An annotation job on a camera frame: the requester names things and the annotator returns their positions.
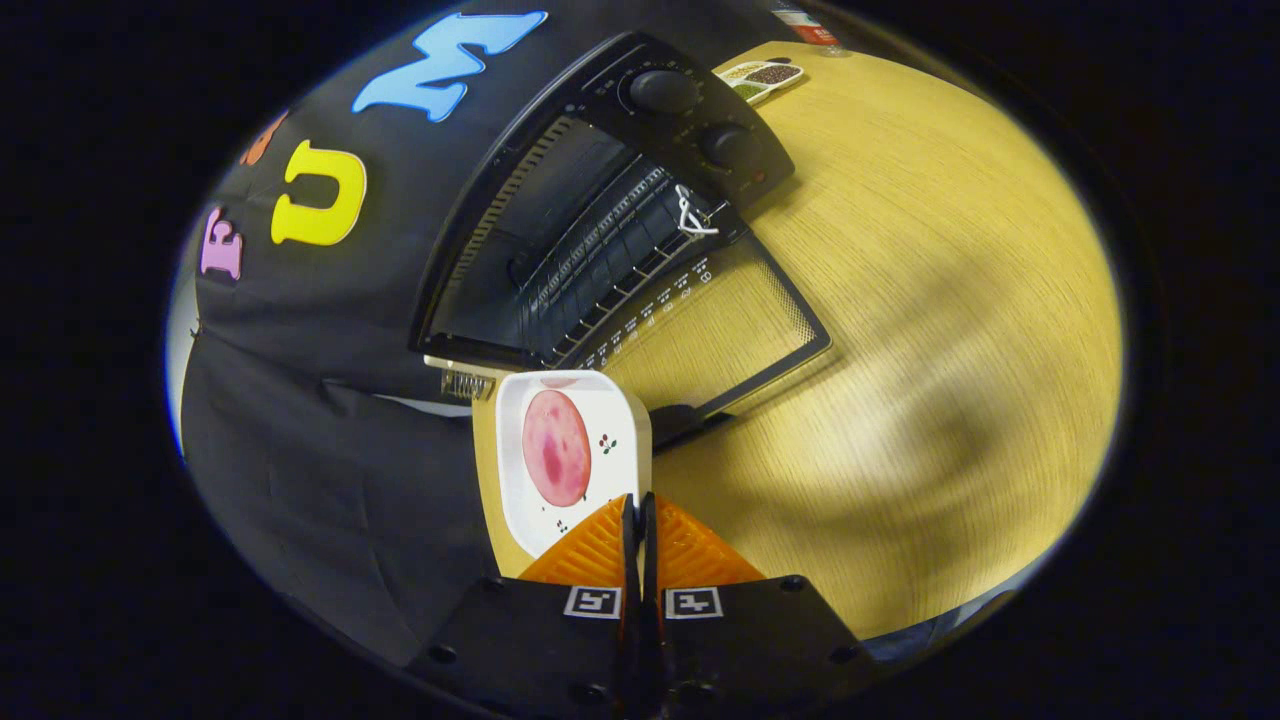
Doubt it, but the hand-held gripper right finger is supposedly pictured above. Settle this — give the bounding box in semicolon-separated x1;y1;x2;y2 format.
640;492;881;720

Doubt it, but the black toaster oven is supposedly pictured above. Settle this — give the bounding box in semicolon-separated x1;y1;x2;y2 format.
408;30;833;451

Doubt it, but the black backdrop cloth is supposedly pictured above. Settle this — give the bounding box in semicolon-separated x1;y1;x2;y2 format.
175;0;801;671

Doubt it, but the clear water bottle red label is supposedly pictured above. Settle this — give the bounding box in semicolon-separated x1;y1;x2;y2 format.
770;0;851;56

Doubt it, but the divided spice dish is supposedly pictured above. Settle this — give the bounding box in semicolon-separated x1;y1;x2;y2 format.
716;60;806;105

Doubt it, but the white square dish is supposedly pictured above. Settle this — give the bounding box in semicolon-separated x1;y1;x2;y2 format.
495;370;653;559

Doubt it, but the pink ham slice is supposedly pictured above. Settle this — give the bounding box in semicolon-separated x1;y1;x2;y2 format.
521;390;593;508

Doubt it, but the white string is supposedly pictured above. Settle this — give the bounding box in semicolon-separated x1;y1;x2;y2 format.
675;185;721;238

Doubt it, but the metal mesh holder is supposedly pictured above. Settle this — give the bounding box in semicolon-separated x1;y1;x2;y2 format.
440;370;498;403

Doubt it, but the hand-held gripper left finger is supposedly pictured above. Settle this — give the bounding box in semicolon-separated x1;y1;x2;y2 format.
405;492;646;720

